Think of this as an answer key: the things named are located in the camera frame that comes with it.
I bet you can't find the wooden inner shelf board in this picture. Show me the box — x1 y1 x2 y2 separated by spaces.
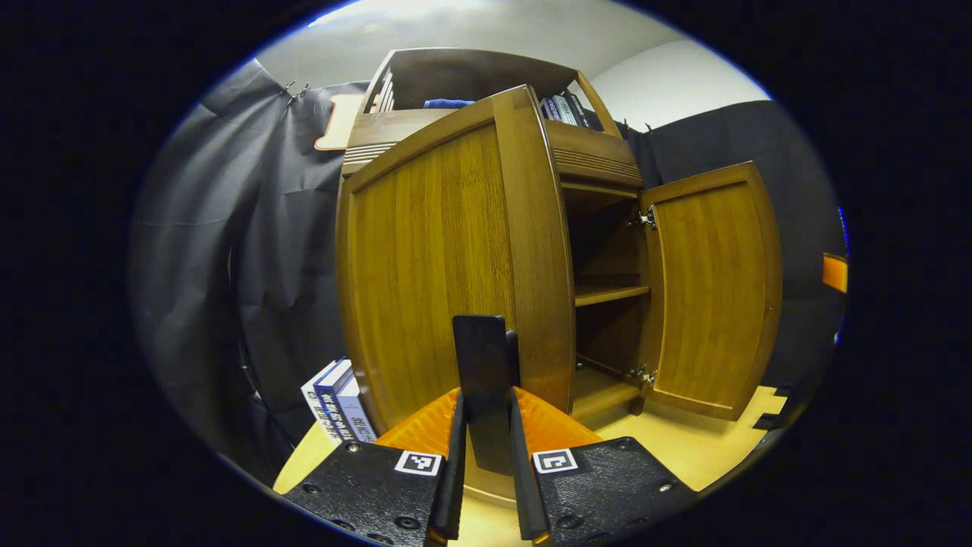
575 285 652 308

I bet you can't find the black backdrop cloth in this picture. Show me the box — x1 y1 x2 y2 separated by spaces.
129 59 847 487

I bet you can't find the wooden double-door shoe cabinet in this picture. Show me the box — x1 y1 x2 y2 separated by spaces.
342 47 654 426

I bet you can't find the row of leaning pale books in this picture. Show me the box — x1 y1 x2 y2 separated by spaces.
372 68 396 115

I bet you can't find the white standing book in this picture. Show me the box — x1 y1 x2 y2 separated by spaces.
301 357 346 445

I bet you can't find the dark blue standing book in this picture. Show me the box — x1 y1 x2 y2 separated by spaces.
314 361 358 443

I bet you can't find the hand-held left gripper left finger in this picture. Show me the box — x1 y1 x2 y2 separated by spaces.
282 387 468 547

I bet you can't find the black shelf book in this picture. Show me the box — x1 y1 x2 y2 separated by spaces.
566 91 603 131

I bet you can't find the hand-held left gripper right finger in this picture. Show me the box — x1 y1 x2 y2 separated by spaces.
509 386 696 546

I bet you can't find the wooden shoe cabinet door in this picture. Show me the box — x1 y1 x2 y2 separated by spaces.
336 85 576 506
638 161 783 421

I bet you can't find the light blue standing book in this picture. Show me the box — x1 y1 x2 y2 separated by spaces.
336 376 378 444

